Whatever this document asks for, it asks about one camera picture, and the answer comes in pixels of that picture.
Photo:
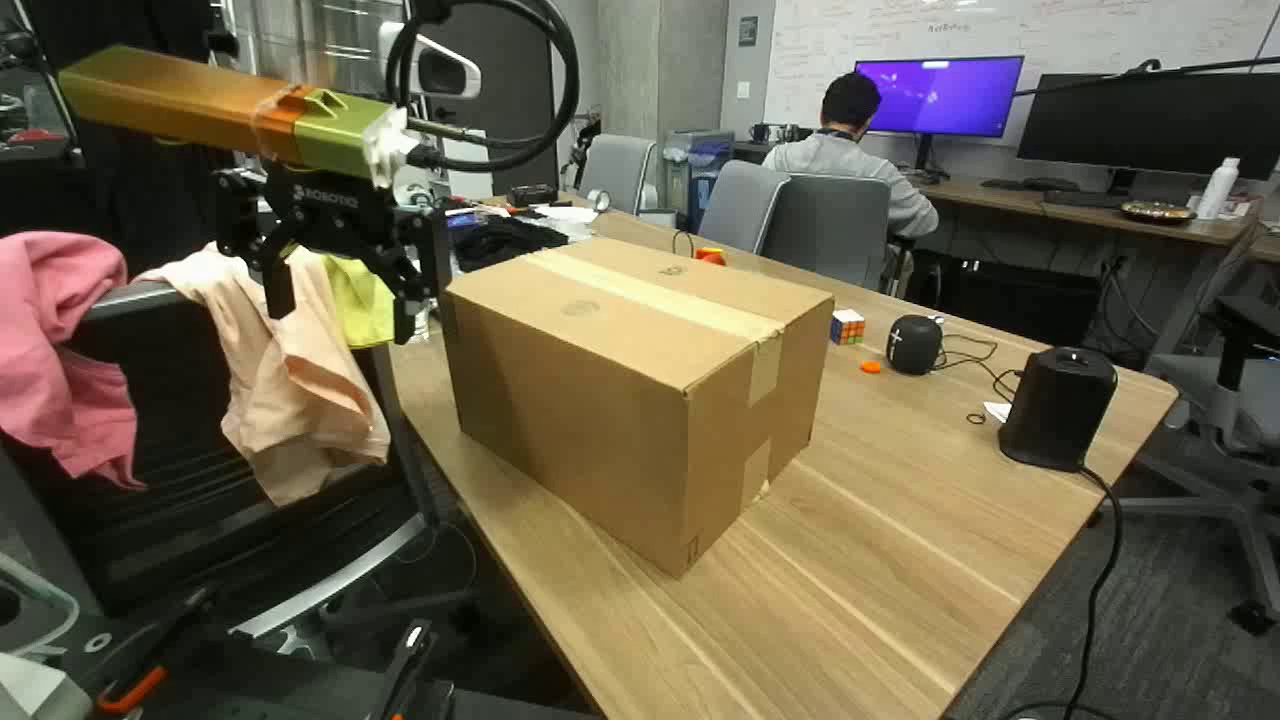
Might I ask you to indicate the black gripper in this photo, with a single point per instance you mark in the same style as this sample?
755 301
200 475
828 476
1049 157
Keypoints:
352 219

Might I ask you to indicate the yellow green shirt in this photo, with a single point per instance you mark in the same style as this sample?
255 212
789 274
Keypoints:
362 307

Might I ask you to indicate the peach shirt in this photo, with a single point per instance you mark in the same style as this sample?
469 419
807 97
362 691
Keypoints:
295 400

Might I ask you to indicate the pink shirt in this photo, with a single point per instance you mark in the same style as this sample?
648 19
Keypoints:
54 347

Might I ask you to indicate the black mesh office chair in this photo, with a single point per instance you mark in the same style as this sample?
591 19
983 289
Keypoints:
172 492

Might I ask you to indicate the large brown cardboard box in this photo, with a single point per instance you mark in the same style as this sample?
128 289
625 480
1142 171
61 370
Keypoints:
603 400

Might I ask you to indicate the dark grey office chair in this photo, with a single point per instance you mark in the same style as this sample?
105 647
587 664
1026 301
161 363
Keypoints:
826 234

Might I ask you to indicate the black swivel chair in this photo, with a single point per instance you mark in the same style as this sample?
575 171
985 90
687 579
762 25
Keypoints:
1246 400

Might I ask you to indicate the black fabric panel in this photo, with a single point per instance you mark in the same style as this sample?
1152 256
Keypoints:
132 200

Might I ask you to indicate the blue bin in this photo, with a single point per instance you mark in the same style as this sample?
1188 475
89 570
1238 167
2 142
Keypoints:
702 192

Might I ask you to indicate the black orange clamp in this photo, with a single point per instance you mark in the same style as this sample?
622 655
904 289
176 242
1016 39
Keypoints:
128 691

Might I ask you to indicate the rubiks cube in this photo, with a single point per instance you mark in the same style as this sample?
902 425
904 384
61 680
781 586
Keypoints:
848 325

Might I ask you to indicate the seated person in grey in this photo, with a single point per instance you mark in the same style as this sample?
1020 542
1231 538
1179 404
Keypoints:
853 160

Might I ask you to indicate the small orange block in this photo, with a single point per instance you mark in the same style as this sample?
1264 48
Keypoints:
868 366

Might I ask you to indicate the small round black speaker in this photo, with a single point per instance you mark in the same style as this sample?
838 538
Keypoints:
912 347

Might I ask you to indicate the purple lit monitor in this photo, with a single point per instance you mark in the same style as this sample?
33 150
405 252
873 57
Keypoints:
942 97

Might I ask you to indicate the small white plug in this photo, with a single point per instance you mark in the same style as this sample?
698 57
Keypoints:
996 415

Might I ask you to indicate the wooden office desk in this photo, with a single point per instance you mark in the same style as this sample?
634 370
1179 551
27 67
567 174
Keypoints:
1055 206

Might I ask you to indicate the tall black cylindrical speaker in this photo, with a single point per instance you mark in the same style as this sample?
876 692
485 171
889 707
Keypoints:
1061 404

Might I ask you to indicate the wide black monitor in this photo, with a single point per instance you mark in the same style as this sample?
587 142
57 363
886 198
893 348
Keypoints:
1147 120

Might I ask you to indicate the white plastic bottle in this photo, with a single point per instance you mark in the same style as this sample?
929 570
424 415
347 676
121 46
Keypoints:
1218 192

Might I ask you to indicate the orange green wrapped camera bar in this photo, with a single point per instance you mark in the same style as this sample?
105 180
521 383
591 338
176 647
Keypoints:
200 105

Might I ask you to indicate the dark wall switch plate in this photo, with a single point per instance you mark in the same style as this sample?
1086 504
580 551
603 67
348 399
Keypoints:
747 28

